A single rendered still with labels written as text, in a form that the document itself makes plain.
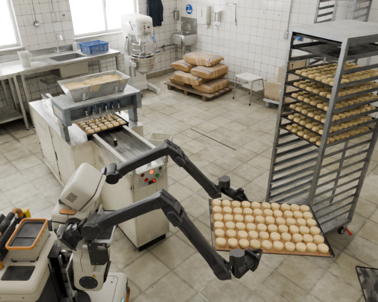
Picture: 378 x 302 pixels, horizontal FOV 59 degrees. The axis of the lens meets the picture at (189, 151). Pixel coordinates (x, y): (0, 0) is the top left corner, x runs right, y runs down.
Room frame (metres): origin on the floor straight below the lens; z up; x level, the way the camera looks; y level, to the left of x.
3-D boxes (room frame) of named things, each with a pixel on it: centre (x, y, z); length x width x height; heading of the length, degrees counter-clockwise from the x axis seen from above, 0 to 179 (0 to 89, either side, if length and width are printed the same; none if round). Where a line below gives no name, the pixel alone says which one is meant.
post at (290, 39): (2.48, -0.73, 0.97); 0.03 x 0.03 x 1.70; 29
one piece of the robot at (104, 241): (1.37, 0.48, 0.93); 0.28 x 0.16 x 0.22; 0
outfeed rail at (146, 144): (3.04, 0.78, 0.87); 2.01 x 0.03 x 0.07; 37
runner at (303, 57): (2.60, -1.01, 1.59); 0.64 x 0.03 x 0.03; 119
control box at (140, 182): (2.17, 0.30, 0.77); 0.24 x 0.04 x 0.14; 127
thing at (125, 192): (2.46, 0.52, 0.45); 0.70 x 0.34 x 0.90; 37
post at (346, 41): (2.08, -0.95, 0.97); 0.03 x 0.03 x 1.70; 29
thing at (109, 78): (2.86, 0.83, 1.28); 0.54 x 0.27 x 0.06; 127
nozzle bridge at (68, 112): (2.86, 0.83, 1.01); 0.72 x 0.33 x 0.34; 127
